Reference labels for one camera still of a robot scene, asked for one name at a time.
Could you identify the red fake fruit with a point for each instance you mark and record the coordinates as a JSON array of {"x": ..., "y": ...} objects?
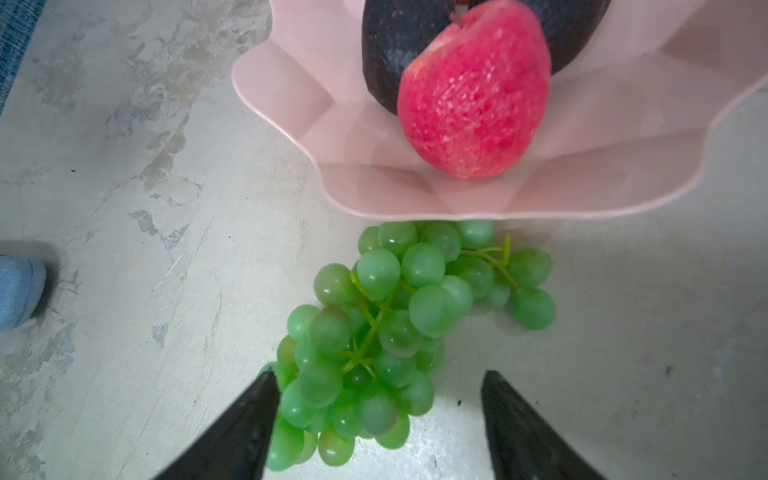
[{"x": 472, "y": 101}]

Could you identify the green fake grape bunch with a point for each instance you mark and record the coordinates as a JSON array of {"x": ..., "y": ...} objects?
[{"x": 358, "y": 362}]

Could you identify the pink flower-shaped fruit bowl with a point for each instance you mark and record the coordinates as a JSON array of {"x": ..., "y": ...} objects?
[{"x": 625, "y": 131}]

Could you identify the light blue flat object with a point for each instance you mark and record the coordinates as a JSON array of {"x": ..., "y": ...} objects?
[{"x": 22, "y": 284}]

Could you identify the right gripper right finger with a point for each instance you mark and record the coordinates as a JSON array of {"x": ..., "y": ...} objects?
[{"x": 521, "y": 444}]

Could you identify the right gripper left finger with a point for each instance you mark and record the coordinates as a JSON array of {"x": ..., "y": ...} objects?
[{"x": 236, "y": 445}]

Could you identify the dark fake avocado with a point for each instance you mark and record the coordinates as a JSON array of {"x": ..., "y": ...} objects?
[
  {"x": 568, "y": 25},
  {"x": 394, "y": 34}
]

